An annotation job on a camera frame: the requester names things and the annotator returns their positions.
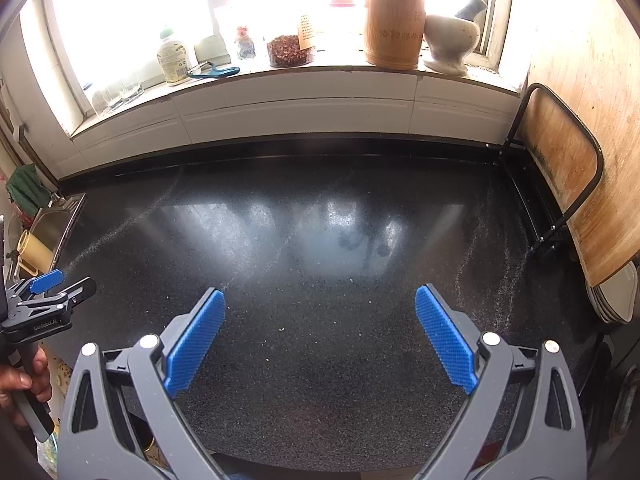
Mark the black gas stove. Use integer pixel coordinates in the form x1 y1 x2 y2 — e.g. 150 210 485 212
580 330 640 466

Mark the steel sink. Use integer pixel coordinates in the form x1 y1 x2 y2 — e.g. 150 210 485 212
20 192 86 281

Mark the wooden utensil holder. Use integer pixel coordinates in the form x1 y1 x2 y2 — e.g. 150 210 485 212
363 0 427 70

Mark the white plastic container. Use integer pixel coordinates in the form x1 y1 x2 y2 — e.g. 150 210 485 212
195 35 223 63

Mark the grey pestle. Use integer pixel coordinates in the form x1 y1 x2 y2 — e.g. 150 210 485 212
454 0 488 21

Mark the person's left hand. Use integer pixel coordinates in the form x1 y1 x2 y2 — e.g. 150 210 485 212
0 346 53 431

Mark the blue handled peeler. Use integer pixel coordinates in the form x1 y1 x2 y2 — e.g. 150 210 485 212
186 61 241 79

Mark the small plywood board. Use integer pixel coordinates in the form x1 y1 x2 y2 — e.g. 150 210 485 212
517 90 600 231

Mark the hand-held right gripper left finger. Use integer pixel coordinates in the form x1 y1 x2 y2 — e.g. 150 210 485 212
57 287 227 480

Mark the large wooden cutting board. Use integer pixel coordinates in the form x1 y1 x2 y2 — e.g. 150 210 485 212
520 0 640 288

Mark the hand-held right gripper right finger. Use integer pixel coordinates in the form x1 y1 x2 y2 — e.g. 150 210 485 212
414 283 587 480

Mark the stack of white plates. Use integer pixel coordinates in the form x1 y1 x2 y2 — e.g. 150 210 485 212
584 260 640 325

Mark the green cloth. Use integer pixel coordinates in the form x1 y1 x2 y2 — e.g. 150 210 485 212
6 164 51 218

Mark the white stone mortar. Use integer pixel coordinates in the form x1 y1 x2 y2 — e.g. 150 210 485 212
424 14 482 77

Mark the white soap bottle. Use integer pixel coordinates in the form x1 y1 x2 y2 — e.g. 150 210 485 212
156 27 193 86

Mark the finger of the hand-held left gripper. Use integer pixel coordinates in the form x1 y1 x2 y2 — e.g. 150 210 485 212
12 277 97 317
7 269 65 306

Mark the yellow plastic cup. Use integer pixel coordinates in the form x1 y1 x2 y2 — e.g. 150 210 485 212
16 230 53 271

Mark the small wooden grater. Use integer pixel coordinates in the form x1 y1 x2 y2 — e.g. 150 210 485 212
298 10 317 51

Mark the jar of dried chili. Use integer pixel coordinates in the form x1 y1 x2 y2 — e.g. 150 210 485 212
266 34 316 68

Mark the small glass jar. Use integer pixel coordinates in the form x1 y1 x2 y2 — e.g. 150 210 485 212
235 25 257 61

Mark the black metal rack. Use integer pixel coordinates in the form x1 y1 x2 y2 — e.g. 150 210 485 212
502 82 606 257

